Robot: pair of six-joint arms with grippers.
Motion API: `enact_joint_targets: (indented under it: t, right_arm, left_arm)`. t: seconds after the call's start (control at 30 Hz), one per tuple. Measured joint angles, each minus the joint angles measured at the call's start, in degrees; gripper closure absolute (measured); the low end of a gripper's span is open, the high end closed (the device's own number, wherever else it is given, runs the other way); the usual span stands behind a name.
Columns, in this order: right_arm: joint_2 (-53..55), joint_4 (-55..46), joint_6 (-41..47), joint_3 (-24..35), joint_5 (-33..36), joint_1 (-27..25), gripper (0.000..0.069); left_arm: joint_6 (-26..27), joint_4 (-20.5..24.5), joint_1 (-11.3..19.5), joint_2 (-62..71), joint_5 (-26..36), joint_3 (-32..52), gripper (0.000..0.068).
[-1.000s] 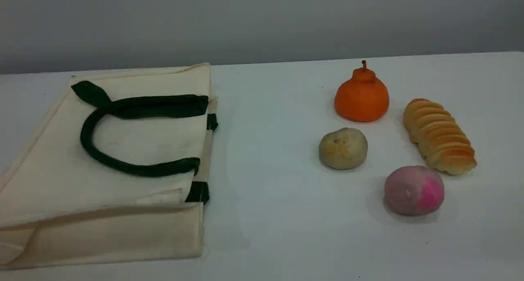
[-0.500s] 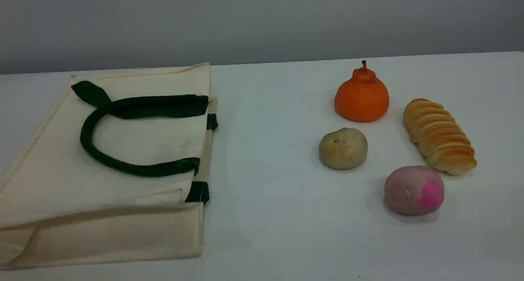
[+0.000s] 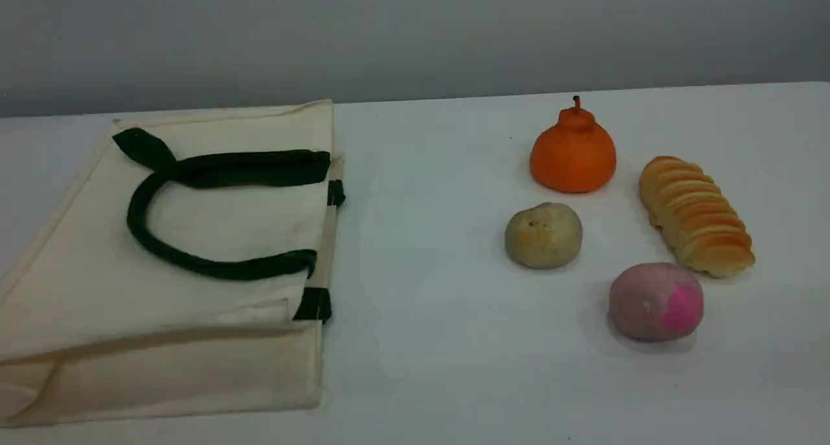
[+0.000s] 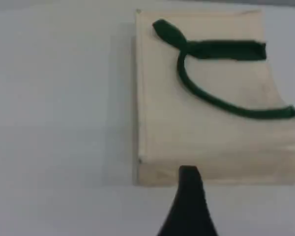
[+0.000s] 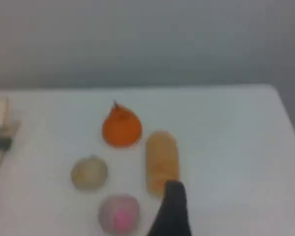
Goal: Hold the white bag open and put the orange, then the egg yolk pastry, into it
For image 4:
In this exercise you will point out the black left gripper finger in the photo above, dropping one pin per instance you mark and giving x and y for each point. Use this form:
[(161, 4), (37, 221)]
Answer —
[(188, 209)]

